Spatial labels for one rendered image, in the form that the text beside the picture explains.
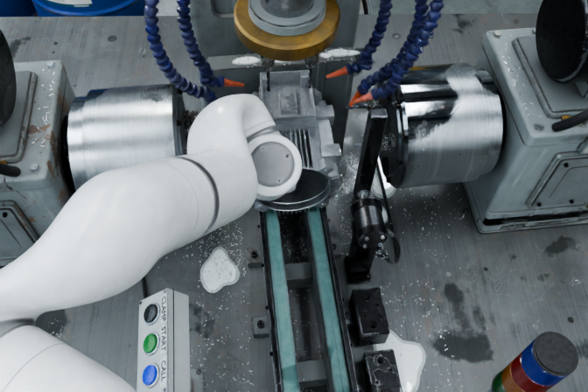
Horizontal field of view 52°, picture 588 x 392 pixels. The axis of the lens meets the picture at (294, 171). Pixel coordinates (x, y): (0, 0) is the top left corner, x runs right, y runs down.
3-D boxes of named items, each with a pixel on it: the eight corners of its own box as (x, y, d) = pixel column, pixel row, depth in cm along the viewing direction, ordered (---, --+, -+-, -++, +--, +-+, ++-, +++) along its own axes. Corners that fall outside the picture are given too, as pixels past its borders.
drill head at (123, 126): (45, 146, 136) (3, 67, 115) (207, 133, 139) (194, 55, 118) (31, 244, 121) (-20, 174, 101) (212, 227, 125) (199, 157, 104)
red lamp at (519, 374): (505, 355, 90) (514, 346, 86) (543, 351, 90) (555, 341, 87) (518, 396, 86) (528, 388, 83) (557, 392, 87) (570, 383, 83)
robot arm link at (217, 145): (94, 122, 63) (220, 113, 92) (162, 257, 63) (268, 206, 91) (157, 80, 60) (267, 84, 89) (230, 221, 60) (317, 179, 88)
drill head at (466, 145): (334, 123, 141) (344, 45, 121) (501, 110, 145) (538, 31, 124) (353, 214, 127) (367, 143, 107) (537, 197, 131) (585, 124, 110)
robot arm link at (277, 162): (227, 156, 92) (255, 209, 92) (225, 144, 79) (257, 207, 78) (276, 131, 93) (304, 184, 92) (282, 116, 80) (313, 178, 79)
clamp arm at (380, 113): (352, 189, 121) (367, 106, 100) (367, 187, 121) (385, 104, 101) (355, 203, 119) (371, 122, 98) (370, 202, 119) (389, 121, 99)
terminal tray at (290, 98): (258, 96, 124) (257, 72, 119) (309, 94, 125) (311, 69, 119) (262, 142, 118) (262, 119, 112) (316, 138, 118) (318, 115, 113)
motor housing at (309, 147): (242, 143, 137) (237, 86, 121) (325, 137, 138) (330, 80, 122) (247, 218, 125) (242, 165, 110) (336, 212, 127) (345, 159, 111)
